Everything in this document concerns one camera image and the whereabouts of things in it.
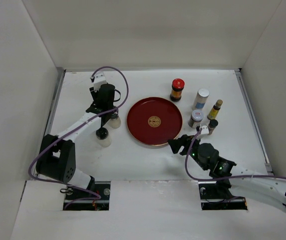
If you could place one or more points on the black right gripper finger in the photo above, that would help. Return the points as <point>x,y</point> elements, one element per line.
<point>176,144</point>
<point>186,142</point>

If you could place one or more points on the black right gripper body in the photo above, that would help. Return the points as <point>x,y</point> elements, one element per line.
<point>194,154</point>

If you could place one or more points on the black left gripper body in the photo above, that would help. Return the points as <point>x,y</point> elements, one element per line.
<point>111,107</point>

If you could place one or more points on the glass shaker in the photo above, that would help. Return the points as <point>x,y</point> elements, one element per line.
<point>103,137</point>
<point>114,121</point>

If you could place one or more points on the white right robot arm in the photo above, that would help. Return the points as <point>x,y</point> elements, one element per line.
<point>237,181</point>

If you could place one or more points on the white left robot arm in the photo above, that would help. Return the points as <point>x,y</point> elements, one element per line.
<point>57,159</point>

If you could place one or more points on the grey lid spice jar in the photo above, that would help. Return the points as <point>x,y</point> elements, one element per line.
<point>196,118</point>

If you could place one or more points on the small dark pepper bottle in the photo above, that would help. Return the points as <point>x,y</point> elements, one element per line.
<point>212,125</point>

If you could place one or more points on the red round tray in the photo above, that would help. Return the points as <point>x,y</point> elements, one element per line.
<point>154,121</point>

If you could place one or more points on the yellow label oil bottle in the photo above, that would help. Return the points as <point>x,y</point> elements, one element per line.
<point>215,110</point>

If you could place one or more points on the white tall canister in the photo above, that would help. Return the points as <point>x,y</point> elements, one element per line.
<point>200,99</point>

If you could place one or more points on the red lid sauce jar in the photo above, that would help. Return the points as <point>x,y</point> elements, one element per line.
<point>177,88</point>

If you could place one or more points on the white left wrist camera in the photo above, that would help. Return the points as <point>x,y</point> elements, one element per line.
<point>98,79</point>

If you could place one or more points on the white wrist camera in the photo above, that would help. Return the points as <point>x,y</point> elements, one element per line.
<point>202,131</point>
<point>98,79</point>

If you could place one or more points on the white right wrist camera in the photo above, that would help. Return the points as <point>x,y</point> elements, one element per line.
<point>202,131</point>

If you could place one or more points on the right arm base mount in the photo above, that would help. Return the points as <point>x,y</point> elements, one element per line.
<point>215,196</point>

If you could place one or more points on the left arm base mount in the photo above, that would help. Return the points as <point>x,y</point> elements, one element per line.
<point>78,200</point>

